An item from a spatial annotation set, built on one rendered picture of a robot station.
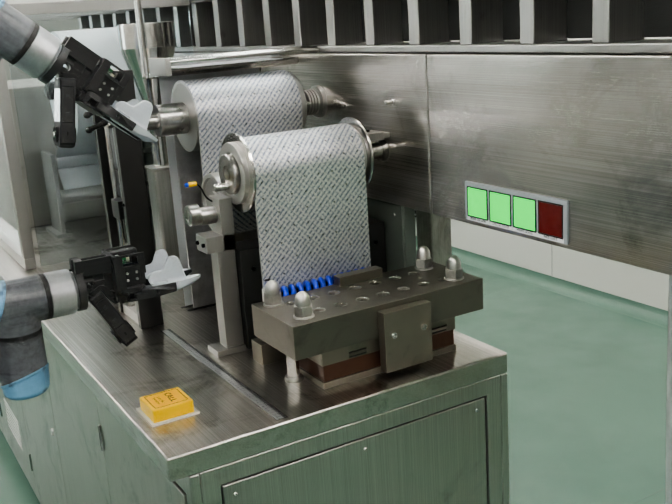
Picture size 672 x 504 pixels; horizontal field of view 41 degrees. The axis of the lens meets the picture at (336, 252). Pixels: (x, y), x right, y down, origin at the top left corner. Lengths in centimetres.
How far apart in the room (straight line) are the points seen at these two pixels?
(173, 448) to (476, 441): 59
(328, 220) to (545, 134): 47
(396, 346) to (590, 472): 168
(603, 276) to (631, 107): 345
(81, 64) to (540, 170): 76
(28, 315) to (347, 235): 61
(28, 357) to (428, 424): 69
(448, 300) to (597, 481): 157
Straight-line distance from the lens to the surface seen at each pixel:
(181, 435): 144
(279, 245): 165
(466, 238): 552
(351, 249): 173
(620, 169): 134
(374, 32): 182
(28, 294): 148
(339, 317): 151
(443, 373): 159
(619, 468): 319
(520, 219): 150
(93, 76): 152
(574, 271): 487
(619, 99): 133
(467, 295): 166
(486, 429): 171
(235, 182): 162
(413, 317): 157
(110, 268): 152
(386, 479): 160
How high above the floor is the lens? 152
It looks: 15 degrees down
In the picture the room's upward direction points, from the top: 4 degrees counter-clockwise
